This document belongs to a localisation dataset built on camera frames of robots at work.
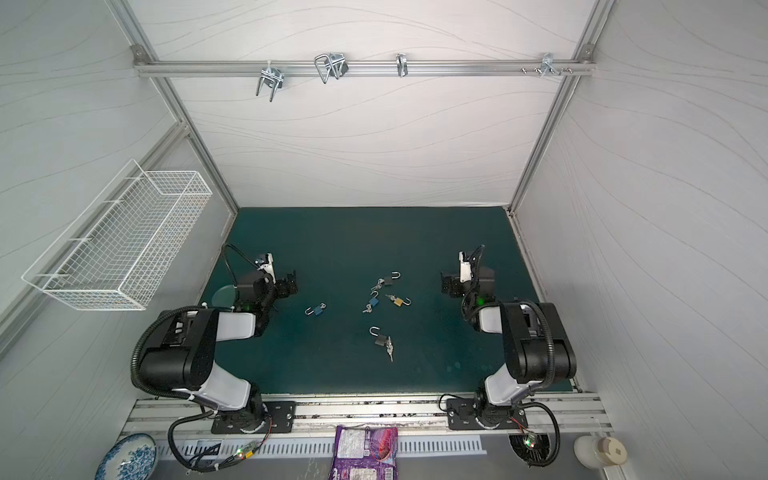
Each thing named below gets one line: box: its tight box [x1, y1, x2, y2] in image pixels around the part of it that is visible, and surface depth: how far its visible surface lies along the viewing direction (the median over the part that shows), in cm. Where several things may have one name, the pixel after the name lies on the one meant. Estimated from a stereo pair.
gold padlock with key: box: [385, 294, 412, 307], surface depth 97 cm
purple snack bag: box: [329, 425, 399, 480], surface depth 69 cm
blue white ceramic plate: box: [95, 433, 158, 480], surface depth 67 cm
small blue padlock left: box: [304, 302, 327, 316], surface depth 94 cm
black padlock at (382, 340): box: [369, 326, 394, 362], surface depth 88 cm
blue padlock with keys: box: [362, 291, 380, 313], surface depth 95 cm
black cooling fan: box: [508, 432, 551, 463], surface depth 73 cm
